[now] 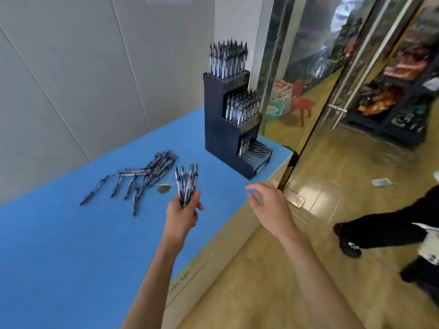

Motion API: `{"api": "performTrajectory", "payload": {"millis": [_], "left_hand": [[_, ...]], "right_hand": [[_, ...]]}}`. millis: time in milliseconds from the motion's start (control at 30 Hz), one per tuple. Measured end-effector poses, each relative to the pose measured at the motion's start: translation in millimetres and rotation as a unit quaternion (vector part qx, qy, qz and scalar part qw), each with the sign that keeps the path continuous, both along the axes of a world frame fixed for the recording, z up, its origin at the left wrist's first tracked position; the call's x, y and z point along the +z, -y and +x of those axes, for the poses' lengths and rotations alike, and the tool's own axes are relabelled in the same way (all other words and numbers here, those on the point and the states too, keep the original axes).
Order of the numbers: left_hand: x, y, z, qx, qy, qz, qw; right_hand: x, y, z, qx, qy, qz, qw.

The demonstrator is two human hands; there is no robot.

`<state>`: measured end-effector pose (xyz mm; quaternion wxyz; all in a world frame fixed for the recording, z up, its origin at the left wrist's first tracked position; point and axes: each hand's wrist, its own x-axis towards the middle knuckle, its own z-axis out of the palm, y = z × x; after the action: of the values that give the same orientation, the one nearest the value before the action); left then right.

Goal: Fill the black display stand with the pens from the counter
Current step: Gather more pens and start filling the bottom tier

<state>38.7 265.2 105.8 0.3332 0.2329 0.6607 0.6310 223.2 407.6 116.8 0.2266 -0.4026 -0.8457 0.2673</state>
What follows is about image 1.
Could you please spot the frameless glass swing door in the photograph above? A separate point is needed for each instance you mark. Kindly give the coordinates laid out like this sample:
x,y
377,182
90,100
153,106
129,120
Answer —
x,y
377,37

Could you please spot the row of black pens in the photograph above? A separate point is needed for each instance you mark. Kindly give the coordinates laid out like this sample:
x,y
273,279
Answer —
x,y
240,107
223,61

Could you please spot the steel framed glass partition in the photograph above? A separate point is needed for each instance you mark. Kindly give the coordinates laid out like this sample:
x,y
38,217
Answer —
x,y
308,47

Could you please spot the person's left hand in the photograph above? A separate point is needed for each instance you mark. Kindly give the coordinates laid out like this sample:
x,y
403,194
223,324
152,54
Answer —
x,y
180,226

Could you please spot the person's right forearm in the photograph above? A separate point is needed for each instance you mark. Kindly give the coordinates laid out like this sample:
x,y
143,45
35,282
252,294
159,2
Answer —
x,y
319,291

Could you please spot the pile of black pens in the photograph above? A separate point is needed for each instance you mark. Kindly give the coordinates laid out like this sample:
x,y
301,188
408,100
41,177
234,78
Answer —
x,y
159,164

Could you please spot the white paper scrap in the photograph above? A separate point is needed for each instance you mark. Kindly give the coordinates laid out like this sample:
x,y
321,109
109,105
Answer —
x,y
381,182

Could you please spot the black tiered pen display stand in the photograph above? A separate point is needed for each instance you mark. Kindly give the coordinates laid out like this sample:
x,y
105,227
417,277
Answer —
x,y
214,133

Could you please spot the blue table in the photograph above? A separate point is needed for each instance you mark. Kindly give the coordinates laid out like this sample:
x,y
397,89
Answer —
x,y
68,253

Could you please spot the brass floor plate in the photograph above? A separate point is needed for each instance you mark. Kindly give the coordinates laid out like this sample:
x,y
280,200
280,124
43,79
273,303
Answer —
x,y
294,198

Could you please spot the person's right hand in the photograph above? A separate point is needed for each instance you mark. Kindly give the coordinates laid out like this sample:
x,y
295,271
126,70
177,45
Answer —
x,y
274,212

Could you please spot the small round brown disc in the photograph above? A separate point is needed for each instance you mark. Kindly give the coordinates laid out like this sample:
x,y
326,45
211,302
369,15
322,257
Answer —
x,y
164,189

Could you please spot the green plastic basket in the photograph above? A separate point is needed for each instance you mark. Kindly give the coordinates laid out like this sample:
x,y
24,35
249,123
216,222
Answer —
x,y
272,111

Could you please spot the person's left forearm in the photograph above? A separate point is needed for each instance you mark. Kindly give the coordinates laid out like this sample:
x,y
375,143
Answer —
x,y
147,291

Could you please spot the pile of colourful snack packets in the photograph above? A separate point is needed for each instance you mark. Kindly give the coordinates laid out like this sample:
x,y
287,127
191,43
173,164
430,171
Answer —
x,y
380,99

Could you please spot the dark goods shelf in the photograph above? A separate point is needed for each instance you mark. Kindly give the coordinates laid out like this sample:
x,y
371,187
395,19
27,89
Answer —
x,y
404,133

